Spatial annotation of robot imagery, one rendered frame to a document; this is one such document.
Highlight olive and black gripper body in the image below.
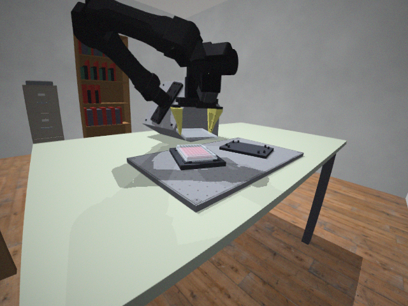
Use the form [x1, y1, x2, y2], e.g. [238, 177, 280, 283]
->
[170, 97, 223, 109]

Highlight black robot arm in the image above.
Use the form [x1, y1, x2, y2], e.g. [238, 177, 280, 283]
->
[71, 0, 238, 124]

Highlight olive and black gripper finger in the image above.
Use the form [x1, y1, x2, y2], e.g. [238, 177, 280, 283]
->
[207, 109, 222, 133]
[170, 107, 183, 135]

